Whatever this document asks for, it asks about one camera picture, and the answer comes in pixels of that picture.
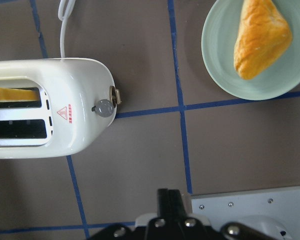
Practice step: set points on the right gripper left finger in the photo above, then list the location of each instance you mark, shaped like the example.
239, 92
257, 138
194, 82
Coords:
162, 203

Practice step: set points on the yellow toast slice in toaster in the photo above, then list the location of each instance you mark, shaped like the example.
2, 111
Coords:
18, 95

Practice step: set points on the white two-slot toaster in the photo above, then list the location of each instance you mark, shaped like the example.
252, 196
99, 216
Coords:
77, 101

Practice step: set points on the pale green round plate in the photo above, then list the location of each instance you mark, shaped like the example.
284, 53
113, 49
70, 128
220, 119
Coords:
217, 45

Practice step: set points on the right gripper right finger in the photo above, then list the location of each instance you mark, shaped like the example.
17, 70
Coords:
177, 209

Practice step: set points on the yellow triangular bread on plate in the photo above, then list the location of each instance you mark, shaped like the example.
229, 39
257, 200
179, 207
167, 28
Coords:
263, 37

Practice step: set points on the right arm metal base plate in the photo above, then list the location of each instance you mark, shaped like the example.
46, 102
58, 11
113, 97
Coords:
275, 211

